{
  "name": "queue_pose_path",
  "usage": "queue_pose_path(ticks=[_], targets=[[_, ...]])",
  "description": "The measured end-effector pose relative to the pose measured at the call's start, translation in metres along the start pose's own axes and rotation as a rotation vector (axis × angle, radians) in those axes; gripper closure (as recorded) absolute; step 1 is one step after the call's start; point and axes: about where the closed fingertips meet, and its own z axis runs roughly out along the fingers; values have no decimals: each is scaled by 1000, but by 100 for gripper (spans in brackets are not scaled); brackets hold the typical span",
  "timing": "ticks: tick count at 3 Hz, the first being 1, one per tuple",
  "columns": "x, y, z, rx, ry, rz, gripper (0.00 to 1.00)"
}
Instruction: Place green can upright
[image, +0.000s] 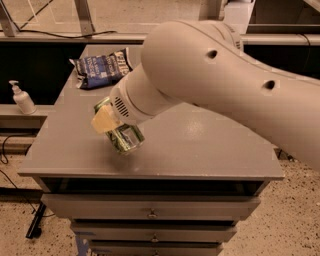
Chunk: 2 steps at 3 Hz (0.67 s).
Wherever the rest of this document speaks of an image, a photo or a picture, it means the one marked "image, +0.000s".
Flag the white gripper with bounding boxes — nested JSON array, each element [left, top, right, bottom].
[[91, 78, 156, 134]]

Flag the green soda can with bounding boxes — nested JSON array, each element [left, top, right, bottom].
[[94, 97, 145, 155]]

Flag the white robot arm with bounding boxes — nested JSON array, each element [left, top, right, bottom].
[[92, 20, 320, 170]]

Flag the blue chip bag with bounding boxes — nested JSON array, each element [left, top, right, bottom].
[[70, 48, 133, 90]]

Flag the white pump dispenser bottle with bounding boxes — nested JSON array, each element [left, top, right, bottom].
[[9, 80, 36, 115]]

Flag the grey drawer cabinet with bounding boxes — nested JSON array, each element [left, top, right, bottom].
[[19, 74, 284, 256]]

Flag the black floor stand foot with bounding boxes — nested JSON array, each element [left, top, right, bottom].
[[26, 203, 46, 239]]

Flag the black floor cable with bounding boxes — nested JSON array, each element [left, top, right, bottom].
[[0, 133, 56, 218]]

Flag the black cable on rail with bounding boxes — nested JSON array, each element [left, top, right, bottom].
[[0, 0, 118, 39]]

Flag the grey metal frame rail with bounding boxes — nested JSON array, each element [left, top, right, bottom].
[[0, 0, 320, 46]]

